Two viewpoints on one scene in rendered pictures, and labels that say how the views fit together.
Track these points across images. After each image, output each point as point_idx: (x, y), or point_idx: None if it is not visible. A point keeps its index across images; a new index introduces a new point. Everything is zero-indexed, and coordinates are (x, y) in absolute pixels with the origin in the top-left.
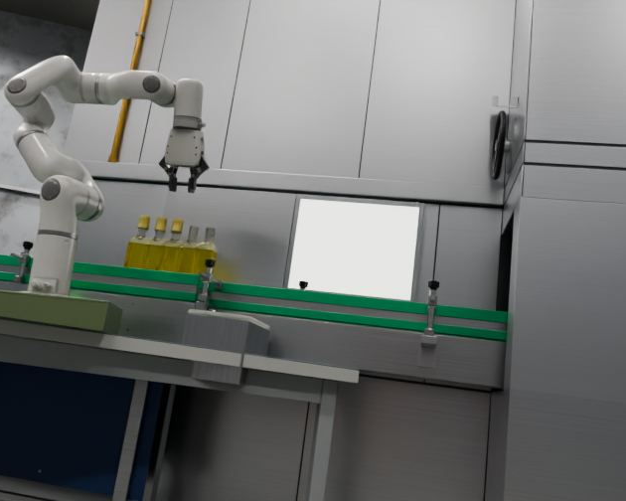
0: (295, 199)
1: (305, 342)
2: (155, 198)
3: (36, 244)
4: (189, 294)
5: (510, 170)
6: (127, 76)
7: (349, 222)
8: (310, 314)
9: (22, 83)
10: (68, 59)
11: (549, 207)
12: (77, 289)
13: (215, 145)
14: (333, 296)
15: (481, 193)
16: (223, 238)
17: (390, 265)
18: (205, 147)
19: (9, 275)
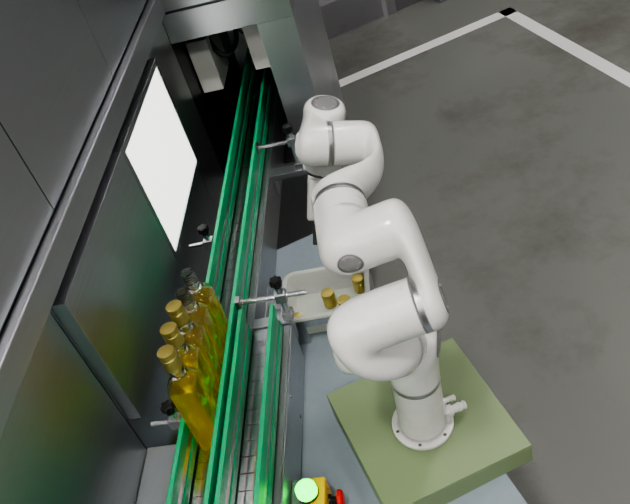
0: (124, 157)
1: (268, 260)
2: (52, 347)
3: (436, 397)
4: (280, 328)
5: None
6: (383, 155)
7: (150, 134)
8: (253, 239)
9: (441, 285)
10: (402, 201)
11: (296, 12)
12: (234, 496)
13: (23, 182)
14: (248, 207)
15: (157, 12)
16: (132, 280)
17: (179, 145)
18: (19, 200)
19: None
